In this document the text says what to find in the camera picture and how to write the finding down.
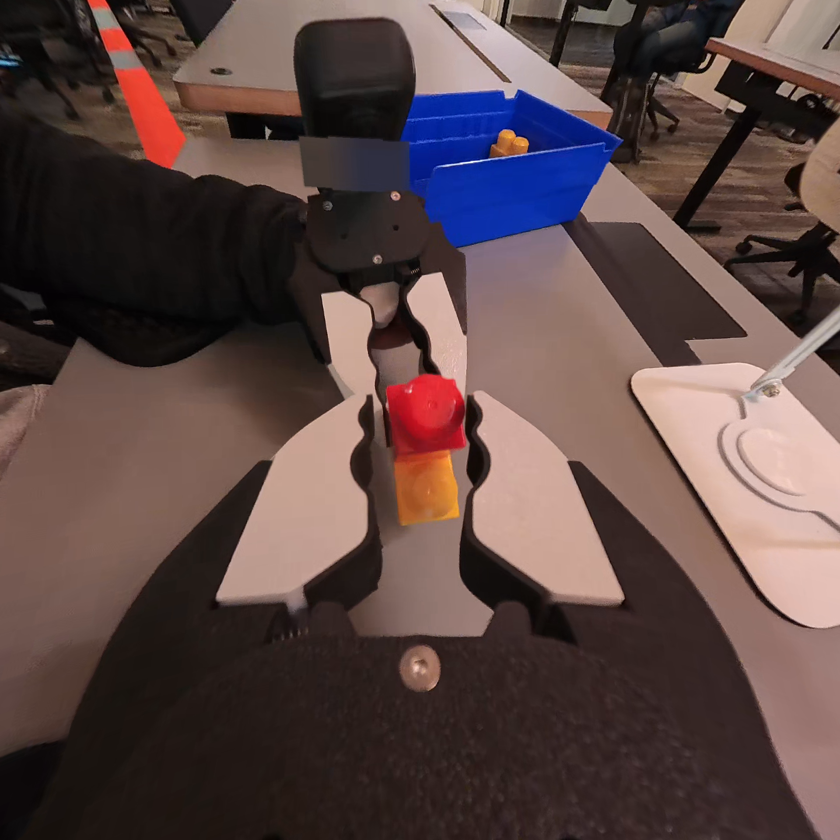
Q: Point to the black office chair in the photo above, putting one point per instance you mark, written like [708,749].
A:
[699,62]

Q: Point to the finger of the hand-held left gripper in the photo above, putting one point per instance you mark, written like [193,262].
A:
[443,328]
[348,341]

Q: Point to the red single-stud block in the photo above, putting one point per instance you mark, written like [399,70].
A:
[426,407]

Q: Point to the beige office chair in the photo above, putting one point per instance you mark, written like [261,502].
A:
[823,184]

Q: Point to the person's left forearm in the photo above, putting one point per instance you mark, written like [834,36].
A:
[144,249]

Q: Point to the yellow two-stud block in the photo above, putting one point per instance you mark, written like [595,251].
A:
[426,492]
[508,145]

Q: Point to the white document stand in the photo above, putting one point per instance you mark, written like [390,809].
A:
[722,472]

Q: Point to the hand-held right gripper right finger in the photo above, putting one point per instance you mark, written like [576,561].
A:
[544,525]

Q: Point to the person's grey garment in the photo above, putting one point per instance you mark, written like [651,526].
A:
[16,420]

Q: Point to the black backpack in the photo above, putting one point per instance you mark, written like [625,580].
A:
[627,118]

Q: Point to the grey wood-edged desk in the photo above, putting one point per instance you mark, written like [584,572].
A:
[262,39]
[774,62]

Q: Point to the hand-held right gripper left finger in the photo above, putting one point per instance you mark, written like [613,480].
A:
[295,518]

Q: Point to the orange traffic cone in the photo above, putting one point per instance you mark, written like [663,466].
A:
[141,98]

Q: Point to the blue plastic bin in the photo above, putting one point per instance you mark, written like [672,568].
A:
[512,197]

